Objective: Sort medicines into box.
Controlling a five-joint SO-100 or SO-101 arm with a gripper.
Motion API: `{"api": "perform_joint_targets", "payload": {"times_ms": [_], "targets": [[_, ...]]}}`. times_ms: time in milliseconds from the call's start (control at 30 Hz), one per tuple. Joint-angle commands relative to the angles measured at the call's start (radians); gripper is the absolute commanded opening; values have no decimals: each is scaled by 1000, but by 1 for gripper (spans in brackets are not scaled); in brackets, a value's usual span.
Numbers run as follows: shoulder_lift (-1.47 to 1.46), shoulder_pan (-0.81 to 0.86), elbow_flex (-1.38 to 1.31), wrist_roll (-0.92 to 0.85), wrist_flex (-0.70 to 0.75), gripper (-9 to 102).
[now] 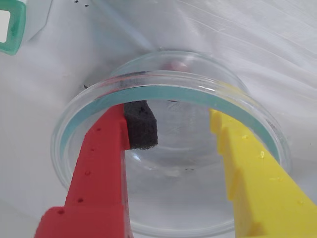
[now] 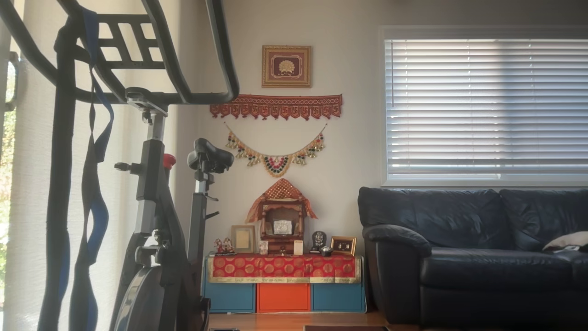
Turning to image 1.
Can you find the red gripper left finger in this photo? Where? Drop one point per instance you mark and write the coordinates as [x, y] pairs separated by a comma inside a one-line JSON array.
[[99, 186]]

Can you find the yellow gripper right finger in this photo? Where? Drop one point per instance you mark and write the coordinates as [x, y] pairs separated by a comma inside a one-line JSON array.
[[260, 186]]

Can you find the blue green pill organizer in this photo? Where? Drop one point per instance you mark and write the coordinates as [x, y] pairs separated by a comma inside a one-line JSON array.
[[15, 24]]

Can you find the red candy pill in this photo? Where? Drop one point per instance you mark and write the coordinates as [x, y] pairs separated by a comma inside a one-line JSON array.
[[173, 65]]

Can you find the clear glass bowl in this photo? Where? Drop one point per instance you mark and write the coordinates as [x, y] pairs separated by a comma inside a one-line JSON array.
[[173, 173]]

